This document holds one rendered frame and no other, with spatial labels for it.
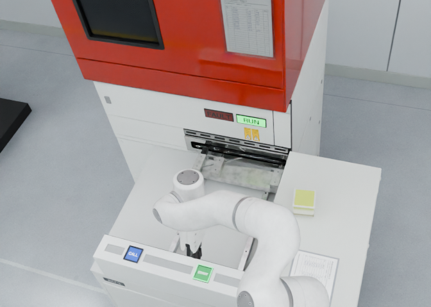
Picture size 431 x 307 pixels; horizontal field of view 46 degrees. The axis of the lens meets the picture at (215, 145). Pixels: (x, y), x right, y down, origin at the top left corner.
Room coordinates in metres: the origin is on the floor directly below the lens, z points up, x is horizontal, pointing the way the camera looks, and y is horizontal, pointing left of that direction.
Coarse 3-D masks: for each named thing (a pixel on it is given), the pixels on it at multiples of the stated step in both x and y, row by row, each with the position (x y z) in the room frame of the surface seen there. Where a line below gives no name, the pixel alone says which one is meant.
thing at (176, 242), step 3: (210, 159) 1.35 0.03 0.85; (213, 159) 1.35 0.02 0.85; (204, 180) 1.25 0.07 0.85; (204, 183) 1.25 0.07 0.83; (177, 231) 1.03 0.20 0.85; (177, 234) 1.02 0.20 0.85; (174, 237) 1.01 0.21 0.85; (177, 237) 1.01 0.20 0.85; (174, 240) 1.00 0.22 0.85; (177, 240) 0.99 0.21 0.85; (174, 243) 0.98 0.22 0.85; (177, 243) 0.98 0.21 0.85; (171, 246) 0.97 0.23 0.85; (174, 246) 0.97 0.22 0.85; (177, 246) 0.98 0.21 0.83; (171, 249) 0.96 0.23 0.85; (174, 249) 0.96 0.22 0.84; (174, 252) 0.96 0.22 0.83
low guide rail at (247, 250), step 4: (264, 192) 1.14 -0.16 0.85; (268, 192) 1.13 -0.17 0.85; (264, 196) 1.12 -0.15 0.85; (268, 196) 1.13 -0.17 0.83; (248, 236) 0.95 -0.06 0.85; (248, 240) 0.94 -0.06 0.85; (252, 240) 0.94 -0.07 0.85; (248, 244) 0.92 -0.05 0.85; (252, 244) 0.93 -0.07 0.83; (244, 248) 0.91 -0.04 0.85; (248, 248) 0.91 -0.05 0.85; (244, 252) 0.90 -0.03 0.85; (248, 252) 0.89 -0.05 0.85; (244, 256) 0.88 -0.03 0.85; (248, 256) 0.89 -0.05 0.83; (244, 260) 0.86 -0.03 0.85; (240, 264) 0.85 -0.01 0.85; (244, 264) 0.85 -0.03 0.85; (240, 268) 0.84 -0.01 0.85; (244, 268) 0.84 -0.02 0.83
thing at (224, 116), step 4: (208, 112) 1.37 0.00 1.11; (212, 112) 1.37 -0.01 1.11; (216, 112) 1.36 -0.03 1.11; (220, 112) 1.35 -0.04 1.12; (208, 116) 1.37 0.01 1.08; (212, 116) 1.37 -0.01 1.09; (216, 116) 1.36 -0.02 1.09; (220, 116) 1.35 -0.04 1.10; (224, 116) 1.34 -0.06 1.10; (228, 116) 1.34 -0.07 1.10; (232, 120) 1.33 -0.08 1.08
